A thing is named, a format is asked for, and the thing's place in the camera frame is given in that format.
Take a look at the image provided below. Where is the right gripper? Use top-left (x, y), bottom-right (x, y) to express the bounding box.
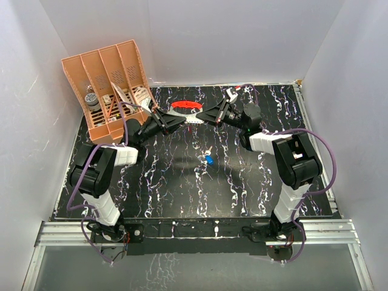
top-left (196, 99), bottom-right (247, 131)

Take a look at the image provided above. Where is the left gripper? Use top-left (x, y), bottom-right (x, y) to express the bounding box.
top-left (138, 109), bottom-right (187, 145)

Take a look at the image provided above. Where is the key with blue tag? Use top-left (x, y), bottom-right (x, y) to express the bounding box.
top-left (203, 146), bottom-right (214, 165)

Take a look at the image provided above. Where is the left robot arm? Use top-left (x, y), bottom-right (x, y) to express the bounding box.
top-left (67, 109), bottom-right (187, 242)

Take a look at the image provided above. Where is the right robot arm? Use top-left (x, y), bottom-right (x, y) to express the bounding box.
top-left (196, 99), bottom-right (323, 242)

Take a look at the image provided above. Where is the white labelled packet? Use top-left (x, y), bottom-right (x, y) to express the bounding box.
top-left (133, 86), bottom-right (152, 105)

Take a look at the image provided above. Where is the white paper card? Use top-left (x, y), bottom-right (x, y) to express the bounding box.
top-left (110, 82), bottom-right (132, 108)

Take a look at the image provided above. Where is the orange pencil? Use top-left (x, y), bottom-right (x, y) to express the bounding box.
top-left (107, 97), bottom-right (116, 119)

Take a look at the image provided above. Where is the pink desk organizer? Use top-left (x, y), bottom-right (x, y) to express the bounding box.
top-left (61, 40), bottom-right (158, 144)

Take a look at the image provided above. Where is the grey round jar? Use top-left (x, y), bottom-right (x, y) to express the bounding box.
top-left (84, 93), bottom-right (101, 112)

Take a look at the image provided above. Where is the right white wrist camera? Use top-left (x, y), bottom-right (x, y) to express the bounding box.
top-left (226, 87), bottom-right (238, 104)

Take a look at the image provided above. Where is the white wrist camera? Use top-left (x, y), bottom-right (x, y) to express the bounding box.
top-left (226, 87), bottom-right (238, 104)
top-left (140, 98), bottom-right (152, 114)

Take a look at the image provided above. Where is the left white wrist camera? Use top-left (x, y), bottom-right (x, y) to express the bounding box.
top-left (140, 98), bottom-right (152, 114)

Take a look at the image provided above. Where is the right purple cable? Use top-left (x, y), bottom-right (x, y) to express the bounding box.
top-left (239, 84), bottom-right (338, 263)

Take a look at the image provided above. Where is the purple cable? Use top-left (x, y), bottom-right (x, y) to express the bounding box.
top-left (66, 101), bottom-right (146, 267)
top-left (239, 84), bottom-right (338, 263)

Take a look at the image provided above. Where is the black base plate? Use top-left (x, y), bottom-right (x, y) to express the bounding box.
top-left (90, 218), bottom-right (307, 256)

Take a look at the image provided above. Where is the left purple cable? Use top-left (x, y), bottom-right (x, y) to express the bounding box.
top-left (66, 101), bottom-right (146, 267)

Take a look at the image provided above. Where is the aluminium frame rail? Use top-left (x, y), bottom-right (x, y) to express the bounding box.
top-left (22, 219), bottom-right (374, 290)

